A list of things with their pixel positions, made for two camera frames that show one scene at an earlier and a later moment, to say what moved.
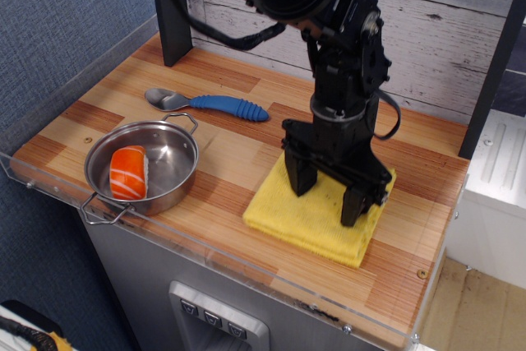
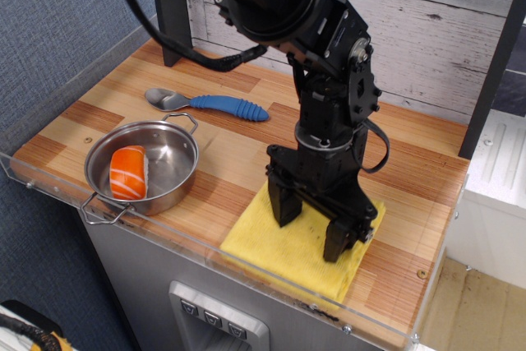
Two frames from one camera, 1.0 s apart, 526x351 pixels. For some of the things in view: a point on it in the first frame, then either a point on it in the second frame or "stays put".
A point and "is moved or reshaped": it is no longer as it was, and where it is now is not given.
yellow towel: x=313 y=219 is moved or reshaped
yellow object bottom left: x=62 y=344 stays put
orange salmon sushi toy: x=128 y=173 stays put
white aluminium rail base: x=497 y=167 stays put
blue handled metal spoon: x=164 y=99 stays put
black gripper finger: x=302 y=174 → x=287 y=203
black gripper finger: x=354 y=205 → x=336 y=242
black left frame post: x=173 y=9 stays put
